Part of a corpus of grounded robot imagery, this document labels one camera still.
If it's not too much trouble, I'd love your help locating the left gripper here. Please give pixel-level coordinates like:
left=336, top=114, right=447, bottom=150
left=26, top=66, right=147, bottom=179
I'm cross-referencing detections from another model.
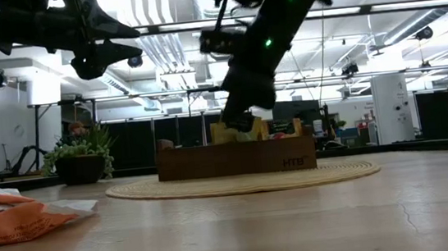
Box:
left=0, top=0, right=146, bottom=89

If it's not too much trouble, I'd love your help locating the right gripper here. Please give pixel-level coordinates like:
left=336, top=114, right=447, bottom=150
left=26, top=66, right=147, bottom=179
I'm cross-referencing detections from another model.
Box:
left=216, top=57, right=281, bottom=135

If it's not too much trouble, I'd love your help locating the green yellow tea bag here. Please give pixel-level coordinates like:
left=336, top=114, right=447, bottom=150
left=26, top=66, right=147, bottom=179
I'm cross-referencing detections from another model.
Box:
left=209, top=116, right=270, bottom=146

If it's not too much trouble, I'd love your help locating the wooden tea box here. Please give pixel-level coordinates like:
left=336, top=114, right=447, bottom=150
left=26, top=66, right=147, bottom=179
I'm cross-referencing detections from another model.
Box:
left=153, top=123, right=319, bottom=185

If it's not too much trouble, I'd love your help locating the black monitor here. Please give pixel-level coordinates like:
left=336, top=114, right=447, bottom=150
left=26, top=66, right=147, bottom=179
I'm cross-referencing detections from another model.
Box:
left=271, top=98, right=322, bottom=126

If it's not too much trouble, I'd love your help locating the round woven placemat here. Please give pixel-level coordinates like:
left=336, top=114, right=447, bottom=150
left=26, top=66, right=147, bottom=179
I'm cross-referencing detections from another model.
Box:
left=104, top=155, right=382, bottom=208

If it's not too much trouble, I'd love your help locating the person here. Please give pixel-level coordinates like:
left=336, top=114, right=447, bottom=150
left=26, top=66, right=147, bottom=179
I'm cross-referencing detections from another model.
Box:
left=67, top=120, right=89, bottom=139

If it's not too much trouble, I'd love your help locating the black partition panel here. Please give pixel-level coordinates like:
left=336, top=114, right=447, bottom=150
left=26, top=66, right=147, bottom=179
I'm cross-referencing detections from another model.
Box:
left=103, top=112, right=228, bottom=173
left=414, top=89, right=448, bottom=142

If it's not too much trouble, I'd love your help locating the potted green succulent plant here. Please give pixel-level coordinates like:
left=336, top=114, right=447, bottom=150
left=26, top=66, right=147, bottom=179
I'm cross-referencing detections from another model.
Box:
left=36, top=121, right=121, bottom=189

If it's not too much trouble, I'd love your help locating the white column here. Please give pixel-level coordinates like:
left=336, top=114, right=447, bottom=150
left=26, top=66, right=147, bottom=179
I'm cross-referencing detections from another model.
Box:
left=369, top=72, right=416, bottom=146

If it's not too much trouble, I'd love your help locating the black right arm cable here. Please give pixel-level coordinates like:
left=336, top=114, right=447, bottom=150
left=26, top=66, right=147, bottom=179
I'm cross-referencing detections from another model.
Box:
left=211, top=0, right=233, bottom=33

